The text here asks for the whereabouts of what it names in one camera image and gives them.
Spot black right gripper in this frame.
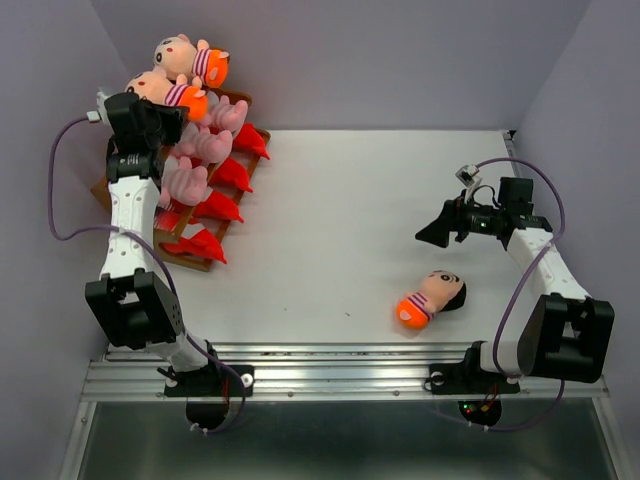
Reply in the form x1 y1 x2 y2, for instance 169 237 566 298
414 188 504 247

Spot boy doll orange pants front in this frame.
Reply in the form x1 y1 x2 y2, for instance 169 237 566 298
125 67 208 122

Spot boy doll orange pants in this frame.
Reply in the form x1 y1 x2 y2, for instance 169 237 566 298
153 34 230 89
394 270 467 330
125 67 208 122

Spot pink striped pig plush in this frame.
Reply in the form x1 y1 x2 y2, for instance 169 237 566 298
172 123 233 167
200 95 249 135
159 155 208 207

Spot pink striped pig plush back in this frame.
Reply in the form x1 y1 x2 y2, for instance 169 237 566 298
172 123 233 167

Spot pink striped pig plush front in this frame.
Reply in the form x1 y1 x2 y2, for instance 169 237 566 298
200 95 249 135

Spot red shark plush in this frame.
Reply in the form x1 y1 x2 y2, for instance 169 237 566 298
233 123 271 160
154 209 227 272
161 188 244 223
209 157 253 193

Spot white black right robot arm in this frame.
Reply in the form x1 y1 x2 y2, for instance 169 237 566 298
415 177 614 390

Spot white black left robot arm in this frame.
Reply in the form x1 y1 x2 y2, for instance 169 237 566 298
85 92 224 397

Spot wooden tiered shelf rack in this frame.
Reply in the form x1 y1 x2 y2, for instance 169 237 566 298
90 82 271 274

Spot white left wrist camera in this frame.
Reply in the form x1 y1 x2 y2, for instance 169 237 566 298
86 88 113 126

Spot aluminium front mounting rail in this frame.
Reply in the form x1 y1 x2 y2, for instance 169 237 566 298
79 341 612 404

